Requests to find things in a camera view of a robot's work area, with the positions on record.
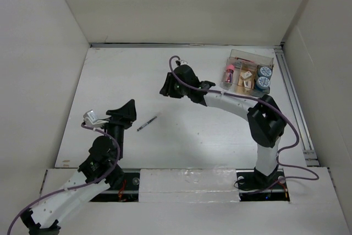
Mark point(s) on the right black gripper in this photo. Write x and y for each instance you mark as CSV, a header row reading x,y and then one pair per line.
x,y
167,88

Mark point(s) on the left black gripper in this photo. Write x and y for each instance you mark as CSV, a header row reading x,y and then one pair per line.
x,y
123,116

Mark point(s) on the black pen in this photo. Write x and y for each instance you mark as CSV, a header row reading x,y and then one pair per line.
x,y
146,124

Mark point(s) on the pink capped glue bottle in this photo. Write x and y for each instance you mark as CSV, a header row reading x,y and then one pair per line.
x,y
229,74

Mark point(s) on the orange red pen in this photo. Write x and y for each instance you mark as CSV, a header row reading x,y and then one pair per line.
x,y
244,60

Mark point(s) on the blue patterned tape roll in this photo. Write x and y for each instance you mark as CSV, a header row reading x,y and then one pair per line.
x,y
262,83

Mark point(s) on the pink barrel pen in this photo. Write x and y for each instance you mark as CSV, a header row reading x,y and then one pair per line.
x,y
237,65

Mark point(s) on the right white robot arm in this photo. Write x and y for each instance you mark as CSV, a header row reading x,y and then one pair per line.
x,y
266,126

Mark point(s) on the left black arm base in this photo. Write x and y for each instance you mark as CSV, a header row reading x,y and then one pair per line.
x,y
125,192

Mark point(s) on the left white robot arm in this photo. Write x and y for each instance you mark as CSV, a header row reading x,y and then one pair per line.
x,y
99,172

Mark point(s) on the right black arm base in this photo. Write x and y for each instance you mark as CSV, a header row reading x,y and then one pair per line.
x,y
251,190

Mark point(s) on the clear compartment organizer box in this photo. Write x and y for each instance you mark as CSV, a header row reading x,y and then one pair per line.
x,y
237,85

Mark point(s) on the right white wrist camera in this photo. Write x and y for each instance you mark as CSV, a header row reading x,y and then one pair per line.
x,y
180,62

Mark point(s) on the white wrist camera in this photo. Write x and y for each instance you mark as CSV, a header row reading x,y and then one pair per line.
x,y
91,119
180,62

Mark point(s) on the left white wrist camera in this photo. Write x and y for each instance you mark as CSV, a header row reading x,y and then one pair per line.
x,y
91,119

